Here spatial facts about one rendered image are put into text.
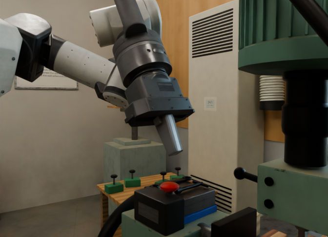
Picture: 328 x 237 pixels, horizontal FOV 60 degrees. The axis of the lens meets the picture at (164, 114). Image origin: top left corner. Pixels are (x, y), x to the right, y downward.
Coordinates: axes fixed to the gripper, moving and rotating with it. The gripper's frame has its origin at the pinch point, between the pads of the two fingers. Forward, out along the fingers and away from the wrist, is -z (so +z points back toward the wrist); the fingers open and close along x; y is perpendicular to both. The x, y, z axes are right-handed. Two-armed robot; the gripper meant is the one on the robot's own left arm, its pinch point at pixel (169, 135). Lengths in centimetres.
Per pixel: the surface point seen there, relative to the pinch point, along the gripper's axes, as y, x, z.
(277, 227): -5.0, -24.2, -20.3
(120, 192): -138, -71, 13
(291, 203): 11.1, -5.3, -14.7
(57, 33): -203, -88, 204
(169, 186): -3.0, 0.8, -7.2
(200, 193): -3.7, -5.7, -9.5
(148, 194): -5.9, 3.0, -7.2
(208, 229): -2.0, -2.9, -14.9
